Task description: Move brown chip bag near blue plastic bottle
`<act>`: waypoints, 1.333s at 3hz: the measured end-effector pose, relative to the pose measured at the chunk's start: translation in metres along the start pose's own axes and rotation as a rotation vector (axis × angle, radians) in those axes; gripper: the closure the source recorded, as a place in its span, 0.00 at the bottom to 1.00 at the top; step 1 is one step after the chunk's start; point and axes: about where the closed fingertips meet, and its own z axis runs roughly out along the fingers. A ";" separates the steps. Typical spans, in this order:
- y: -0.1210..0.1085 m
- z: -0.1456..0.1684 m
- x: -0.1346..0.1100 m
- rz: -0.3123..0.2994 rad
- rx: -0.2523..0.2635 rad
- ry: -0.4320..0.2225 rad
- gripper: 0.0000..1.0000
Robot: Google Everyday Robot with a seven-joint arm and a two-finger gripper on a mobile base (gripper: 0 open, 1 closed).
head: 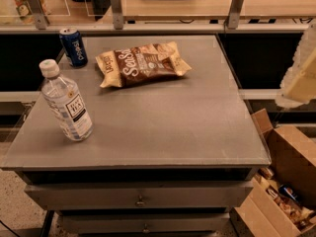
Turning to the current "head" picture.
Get snack packs in box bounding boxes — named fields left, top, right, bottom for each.
left=256, top=167, right=315, bottom=230

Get metal bracket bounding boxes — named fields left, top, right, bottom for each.
left=226, top=0, right=244, bottom=29
left=27, top=0, right=48, bottom=30
left=110, top=0, right=124, bottom=30

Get blue pepsi can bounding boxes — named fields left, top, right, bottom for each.
left=59, top=28, right=88, bottom=68

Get upper grey drawer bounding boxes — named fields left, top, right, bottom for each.
left=26, top=181, right=253, bottom=211

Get lower grey drawer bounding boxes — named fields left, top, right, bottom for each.
left=59, top=213, right=229, bottom=234

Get grey drawer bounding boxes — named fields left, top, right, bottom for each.
left=59, top=213, right=229, bottom=234
left=26, top=181, right=253, bottom=211

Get brown chip bag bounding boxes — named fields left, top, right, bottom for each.
left=96, top=41, right=192, bottom=88

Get open cardboard box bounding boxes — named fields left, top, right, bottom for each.
left=232, top=110, right=316, bottom=237

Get left metal bracket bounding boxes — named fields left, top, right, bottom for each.
left=27, top=0, right=48, bottom=30

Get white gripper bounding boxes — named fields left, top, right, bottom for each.
left=276, top=24, right=316, bottom=109

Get middle metal bracket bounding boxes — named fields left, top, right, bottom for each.
left=110, top=0, right=124, bottom=30

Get right metal bracket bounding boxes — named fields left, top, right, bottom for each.
left=226, top=0, right=244, bottom=29

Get wooden background desk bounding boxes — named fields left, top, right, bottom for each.
left=121, top=0, right=316, bottom=21

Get pepsi can in box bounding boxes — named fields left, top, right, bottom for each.
left=278, top=185, right=299, bottom=202

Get clear plastic water bottle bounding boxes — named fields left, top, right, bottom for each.
left=39, top=59, right=93, bottom=141

